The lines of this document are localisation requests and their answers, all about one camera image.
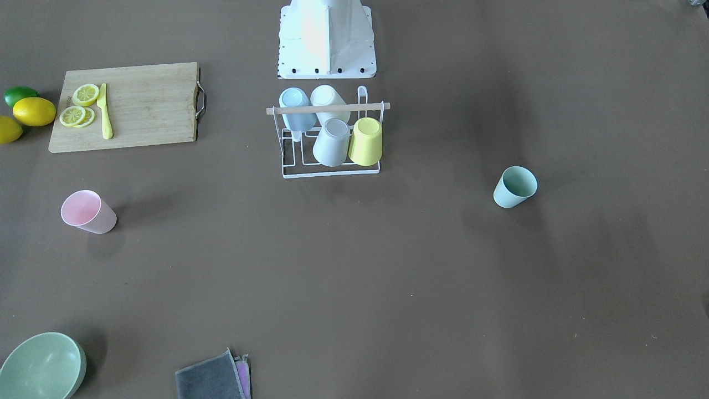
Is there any lemon slice front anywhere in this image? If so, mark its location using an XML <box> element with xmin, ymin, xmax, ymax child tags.
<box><xmin>58</xmin><ymin>105</ymin><xmax>87</xmax><ymax>127</ymax></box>

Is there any purple cloth underneath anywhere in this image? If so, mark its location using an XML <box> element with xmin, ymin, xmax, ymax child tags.
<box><xmin>233</xmin><ymin>354</ymin><xmax>251</xmax><ymax>399</ymax></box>

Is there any pink cup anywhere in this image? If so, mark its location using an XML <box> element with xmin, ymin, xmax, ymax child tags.
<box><xmin>60</xmin><ymin>190</ymin><xmax>117</xmax><ymax>233</ymax></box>

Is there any whole yellow lemon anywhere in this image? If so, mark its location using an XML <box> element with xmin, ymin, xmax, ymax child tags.
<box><xmin>13</xmin><ymin>98</ymin><xmax>56</xmax><ymax>127</ymax></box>

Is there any green lime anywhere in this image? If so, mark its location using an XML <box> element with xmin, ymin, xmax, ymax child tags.
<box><xmin>3</xmin><ymin>86</ymin><xmax>39</xmax><ymax>108</ymax></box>

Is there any lemon slice behind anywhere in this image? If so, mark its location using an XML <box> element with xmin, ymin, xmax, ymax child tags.
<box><xmin>73</xmin><ymin>107</ymin><xmax>96</xmax><ymax>128</ymax></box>

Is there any grey cup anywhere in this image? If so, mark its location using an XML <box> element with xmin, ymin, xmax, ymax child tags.
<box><xmin>312</xmin><ymin>119</ymin><xmax>350</xmax><ymax>167</ymax></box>

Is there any lemon slice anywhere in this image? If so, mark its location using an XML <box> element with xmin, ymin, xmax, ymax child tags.
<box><xmin>71</xmin><ymin>84</ymin><xmax>100</xmax><ymax>107</ymax></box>
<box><xmin>73</xmin><ymin>107</ymin><xmax>96</xmax><ymax>128</ymax></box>
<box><xmin>58</xmin><ymin>105</ymin><xmax>87</xmax><ymax>127</ymax></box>

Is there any bamboo cutting board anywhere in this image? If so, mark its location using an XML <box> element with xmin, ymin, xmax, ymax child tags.
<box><xmin>48</xmin><ymin>62</ymin><xmax>206</xmax><ymax>154</ymax></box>

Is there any mint green bowl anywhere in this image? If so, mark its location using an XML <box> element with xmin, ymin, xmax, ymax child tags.
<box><xmin>1</xmin><ymin>332</ymin><xmax>87</xmax><ymax>398</ymax></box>

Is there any mint green cup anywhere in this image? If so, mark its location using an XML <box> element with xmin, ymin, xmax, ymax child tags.
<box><xmin>493</xmin><ymin>166</ymin><xmax>538</xmax><ymax>208</ymax></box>

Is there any yellow plastic knife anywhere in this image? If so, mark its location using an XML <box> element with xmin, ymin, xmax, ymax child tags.
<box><xmin>96</xmin><ymin>83</ymin><xmax>114</xmax><ymax>140</ymax></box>

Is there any grey folded cloth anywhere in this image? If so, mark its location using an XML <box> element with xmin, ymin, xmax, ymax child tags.
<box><xmin>175</xmin><ymin>349</ymin><xmax>243</xmax><ymax>398</ymax></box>

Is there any white cup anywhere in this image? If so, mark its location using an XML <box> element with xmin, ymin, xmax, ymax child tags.
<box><xmin>310</xmin><ymin>84</ymin><xmax>351</xmax><ymax>126</ymax></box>

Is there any light blue cup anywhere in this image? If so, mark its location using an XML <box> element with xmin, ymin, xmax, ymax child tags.
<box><xmin>279</xmin><ymin>88</ymin><xmax>317</xmax><ymax>132</ymax></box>

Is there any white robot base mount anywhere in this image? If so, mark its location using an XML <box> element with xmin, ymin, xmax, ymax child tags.
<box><xmin>277</xmin><ymin>1</ymin><xmax>377</xmax><ymax>79</ymax></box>

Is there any lemon slice top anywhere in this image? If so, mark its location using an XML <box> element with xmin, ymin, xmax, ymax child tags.
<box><xmin>71</xmin><ymin>84</ymin><xmax>100</xmax><ymax>107</ymax></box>

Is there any yellow cup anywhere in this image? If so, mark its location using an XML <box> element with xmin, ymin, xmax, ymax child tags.
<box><xmin>348</xmin><ymin>117</ymin><xmax>383</xmax><ymax>166</ymax></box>

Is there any white wire cup rack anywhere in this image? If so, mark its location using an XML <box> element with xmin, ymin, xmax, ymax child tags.
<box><xmin>266</xmin><ymin>84</ymin><xmax>391</xmax><ymax>179</ymax></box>

